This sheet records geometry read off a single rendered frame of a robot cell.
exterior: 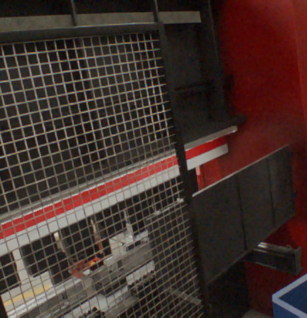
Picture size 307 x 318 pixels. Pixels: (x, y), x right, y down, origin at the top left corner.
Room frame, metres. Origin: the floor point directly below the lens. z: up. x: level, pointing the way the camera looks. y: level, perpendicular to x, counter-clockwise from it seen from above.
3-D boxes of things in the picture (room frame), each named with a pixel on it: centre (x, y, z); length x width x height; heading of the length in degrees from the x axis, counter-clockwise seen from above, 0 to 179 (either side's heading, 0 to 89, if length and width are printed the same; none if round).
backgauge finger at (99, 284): (1.49, 0.33, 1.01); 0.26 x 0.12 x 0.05; 40
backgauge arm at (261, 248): (1.87, -0.46, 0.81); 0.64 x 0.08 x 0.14; 40
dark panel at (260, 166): (1.63, -0.38, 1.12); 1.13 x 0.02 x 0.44; 130
